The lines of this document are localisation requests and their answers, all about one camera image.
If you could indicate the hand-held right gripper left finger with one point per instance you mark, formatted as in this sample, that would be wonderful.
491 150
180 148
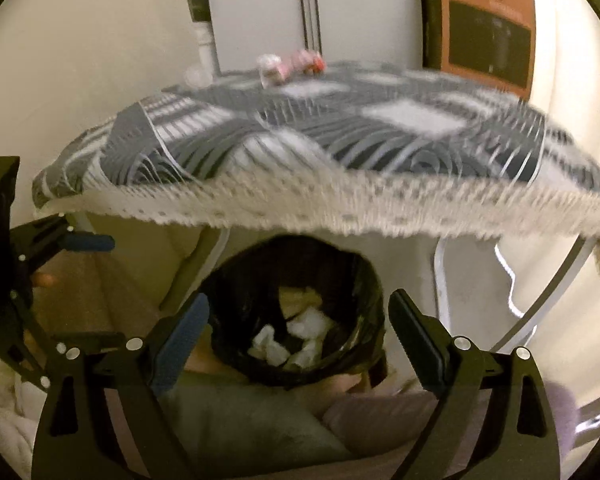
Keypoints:
180 345

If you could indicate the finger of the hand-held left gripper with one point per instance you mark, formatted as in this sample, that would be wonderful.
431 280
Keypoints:
25 340
87 243

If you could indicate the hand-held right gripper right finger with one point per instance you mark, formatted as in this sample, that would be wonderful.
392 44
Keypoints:
422 340

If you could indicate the trash bin with black bag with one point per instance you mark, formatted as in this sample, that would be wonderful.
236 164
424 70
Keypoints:
230 290

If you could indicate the person's left hand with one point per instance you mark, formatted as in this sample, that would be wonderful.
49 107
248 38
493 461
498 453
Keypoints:
45 280

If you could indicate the white fluffy blanket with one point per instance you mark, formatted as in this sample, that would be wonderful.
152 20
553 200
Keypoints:
5 420

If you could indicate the lilac cloth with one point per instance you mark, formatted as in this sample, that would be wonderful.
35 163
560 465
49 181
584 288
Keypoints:
380 420

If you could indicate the grey-green pillow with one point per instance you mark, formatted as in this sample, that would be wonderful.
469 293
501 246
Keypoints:
245 425

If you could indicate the black and grey patterned tablecloth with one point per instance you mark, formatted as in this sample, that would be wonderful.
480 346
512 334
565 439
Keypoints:
330 135

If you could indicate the white pipe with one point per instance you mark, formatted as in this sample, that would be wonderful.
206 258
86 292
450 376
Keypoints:
207 47

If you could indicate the small pink labelled bottle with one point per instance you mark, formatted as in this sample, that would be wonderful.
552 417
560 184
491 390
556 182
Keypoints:
270 71

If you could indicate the red and pink packet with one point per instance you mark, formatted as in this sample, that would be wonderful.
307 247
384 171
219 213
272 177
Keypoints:
302 62

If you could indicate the white refrigerator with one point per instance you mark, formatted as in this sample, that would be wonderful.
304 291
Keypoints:
305 10

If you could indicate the orange cardboard box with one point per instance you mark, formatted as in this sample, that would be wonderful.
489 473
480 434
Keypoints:
487 25

